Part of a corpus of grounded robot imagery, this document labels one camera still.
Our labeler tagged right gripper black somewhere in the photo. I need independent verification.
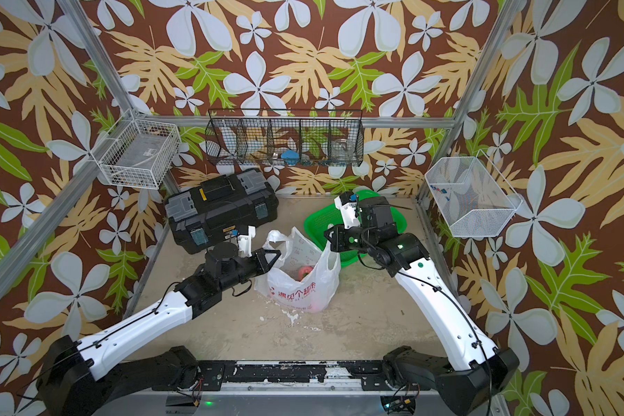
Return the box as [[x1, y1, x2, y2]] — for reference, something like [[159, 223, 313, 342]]
[[322, 223, 381, 257]]

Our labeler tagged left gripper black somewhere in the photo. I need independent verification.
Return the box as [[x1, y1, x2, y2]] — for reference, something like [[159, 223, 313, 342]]
[[217, 247, 281, 294]]

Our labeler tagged white plastic shopping bag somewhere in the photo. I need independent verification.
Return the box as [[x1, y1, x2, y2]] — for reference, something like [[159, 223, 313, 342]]
[[255, 228, 341, 313]]

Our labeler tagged pink peach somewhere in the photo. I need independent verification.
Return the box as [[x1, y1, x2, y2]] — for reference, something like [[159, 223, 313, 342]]
[[297, 265, 315, 281]]

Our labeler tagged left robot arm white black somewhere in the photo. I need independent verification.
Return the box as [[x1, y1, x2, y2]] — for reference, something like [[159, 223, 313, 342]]
[[35, 242, 281, 415]]

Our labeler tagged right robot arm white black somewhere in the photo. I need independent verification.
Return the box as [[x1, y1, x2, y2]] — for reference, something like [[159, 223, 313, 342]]
[[324, 192, 519, 415]]

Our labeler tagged green plastic perforated basket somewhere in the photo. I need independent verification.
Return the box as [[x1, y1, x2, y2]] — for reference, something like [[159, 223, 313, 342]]
[[303, 190, 407, 268]]

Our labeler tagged black tool case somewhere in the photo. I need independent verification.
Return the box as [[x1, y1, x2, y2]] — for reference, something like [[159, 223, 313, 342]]
[[165, 168, 279, 254]]

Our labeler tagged blue object in rear basket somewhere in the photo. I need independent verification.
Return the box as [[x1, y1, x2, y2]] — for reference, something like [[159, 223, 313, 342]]
[[281, 150, 300, 166]]

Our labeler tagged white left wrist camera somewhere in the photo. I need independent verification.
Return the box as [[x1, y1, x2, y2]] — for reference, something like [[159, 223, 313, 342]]
[[237, 225, 256, 258]]

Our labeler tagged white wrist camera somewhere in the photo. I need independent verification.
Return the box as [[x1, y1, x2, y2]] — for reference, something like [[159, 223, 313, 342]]
[[237, 225, 256, 258], [334, 192, 361, 229]]

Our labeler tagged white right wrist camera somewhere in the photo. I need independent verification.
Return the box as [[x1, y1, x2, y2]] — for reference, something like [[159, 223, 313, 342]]
[[334, 192, 361, 229]]

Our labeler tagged white wire basket right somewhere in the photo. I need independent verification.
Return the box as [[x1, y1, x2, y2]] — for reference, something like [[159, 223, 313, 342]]
[[425, 152, 523, 239]]

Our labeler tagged white wire basket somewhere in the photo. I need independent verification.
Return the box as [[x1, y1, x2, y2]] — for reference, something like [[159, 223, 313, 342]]
[[91, 110, 181, 190], [425, 152, 523, 239]]

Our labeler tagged black wire basket rear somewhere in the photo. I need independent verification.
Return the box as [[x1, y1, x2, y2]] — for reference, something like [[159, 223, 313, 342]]
[[204, 109, 365, 166]]

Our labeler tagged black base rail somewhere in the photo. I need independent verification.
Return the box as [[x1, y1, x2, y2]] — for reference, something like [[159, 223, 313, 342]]
[[154, 360, 393, 393]]

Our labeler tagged aluminium frame post right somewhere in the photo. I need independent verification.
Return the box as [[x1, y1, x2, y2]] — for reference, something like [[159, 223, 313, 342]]
[[415, 0, 526, 204]]

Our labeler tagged aluminium frame post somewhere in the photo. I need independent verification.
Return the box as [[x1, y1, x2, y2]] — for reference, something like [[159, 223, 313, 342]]
[[415, 0, 526, 204], [0, 1, 162, 336]]

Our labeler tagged white wire basket left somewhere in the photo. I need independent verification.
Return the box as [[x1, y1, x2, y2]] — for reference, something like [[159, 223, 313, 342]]
[[91, 110, 181, 190]]

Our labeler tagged aluminium frame post left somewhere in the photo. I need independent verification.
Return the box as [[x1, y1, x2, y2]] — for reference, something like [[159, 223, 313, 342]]
[[0, 1, 162, 336]]

